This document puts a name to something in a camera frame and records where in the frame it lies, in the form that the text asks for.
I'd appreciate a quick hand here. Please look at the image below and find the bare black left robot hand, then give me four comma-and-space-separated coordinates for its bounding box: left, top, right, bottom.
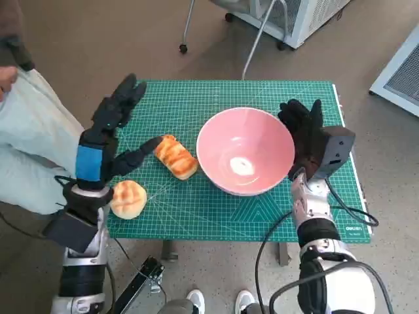
75, 73, 164, 190

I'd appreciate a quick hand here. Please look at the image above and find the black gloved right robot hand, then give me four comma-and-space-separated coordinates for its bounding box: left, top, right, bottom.
277, 99, 324, 180

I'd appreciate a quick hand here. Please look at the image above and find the pink bowl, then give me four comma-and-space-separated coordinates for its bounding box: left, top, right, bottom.
196, 107, 297, 197

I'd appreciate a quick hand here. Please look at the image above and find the round toy bread bun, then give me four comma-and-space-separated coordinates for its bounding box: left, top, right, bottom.
110, 179, 147, 220

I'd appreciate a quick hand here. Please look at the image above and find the braided rectangular toy bread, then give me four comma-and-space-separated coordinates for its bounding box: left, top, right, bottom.
153, 134, 200, 181

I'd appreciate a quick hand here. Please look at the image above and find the white mesh cabinet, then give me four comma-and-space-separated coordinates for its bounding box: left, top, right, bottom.
225, 0, 351, 50

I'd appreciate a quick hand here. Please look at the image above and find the white vented unit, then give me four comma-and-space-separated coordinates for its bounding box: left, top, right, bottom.
369, 32, 419, 118

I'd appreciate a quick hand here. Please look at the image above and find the grey table leg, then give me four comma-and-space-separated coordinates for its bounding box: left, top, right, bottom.
278, 242, 291, 266
161, 241, 179, 262

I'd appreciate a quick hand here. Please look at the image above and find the green cutting mat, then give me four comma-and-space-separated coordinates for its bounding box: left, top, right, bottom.
107, 80, 373, 243

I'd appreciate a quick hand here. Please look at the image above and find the white shoe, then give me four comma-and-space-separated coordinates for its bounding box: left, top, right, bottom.
235, 289, 257, 314
186, 289, 206, 314

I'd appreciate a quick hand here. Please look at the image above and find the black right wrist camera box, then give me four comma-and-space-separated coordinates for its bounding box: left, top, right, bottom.
316, 126, 357, 179

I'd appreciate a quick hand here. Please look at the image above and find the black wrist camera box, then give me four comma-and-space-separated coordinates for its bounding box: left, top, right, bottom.
316, 126, 357, 179
42, 209, 99, 254

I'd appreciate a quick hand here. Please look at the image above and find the short black wrist cable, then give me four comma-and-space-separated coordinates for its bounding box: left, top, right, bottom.
54, 175, 79, 189

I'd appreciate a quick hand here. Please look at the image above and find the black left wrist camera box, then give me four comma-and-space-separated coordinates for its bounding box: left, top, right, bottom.
42, 209, 99, 254

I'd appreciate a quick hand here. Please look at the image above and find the long black robot cable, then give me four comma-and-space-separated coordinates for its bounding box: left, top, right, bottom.
255, 181, 380, 314

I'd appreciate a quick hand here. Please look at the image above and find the black metal bracket bar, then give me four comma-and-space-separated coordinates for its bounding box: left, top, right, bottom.
111, 256, 166, 314

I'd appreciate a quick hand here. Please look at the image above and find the looped black robot cable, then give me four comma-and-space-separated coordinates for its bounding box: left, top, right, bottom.
268, 261, 395, 314

